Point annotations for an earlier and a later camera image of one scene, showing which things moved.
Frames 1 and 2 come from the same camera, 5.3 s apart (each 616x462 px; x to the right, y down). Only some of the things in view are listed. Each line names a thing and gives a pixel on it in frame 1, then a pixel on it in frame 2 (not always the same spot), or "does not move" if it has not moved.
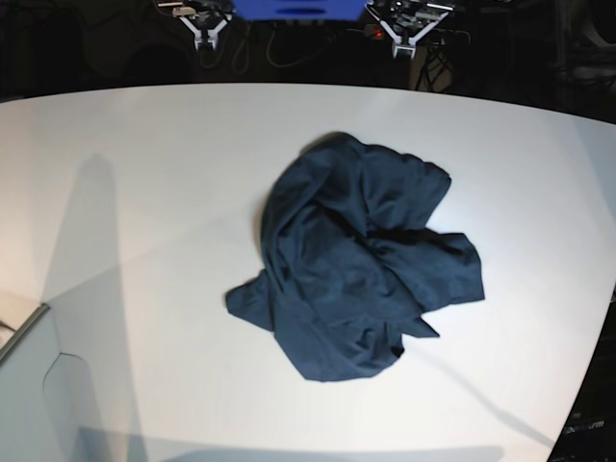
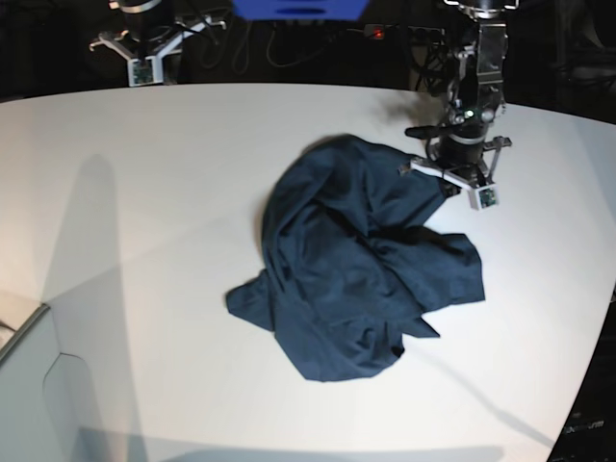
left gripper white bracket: (410, 44) to (477, 175)
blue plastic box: (300, 10) does not move
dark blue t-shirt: (354, 269) does not move
